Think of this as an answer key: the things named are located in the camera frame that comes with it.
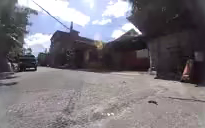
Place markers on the dark shed building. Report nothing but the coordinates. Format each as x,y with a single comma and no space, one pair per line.
128,53

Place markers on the grey asphalt road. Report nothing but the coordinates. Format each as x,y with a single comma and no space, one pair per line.
90,96

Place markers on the red brick building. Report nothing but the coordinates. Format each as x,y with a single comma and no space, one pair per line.
68,48

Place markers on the pole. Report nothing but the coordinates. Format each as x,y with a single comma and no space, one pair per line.
150,59

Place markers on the dark pickup truck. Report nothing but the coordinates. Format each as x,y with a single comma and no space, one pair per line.
27,62

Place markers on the ivy covered building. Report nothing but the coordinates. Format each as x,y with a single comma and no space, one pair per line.
176,36

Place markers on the orange traffic cone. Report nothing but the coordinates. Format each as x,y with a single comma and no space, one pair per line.
186,70

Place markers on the trees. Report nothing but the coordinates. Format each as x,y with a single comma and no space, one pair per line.
5,30

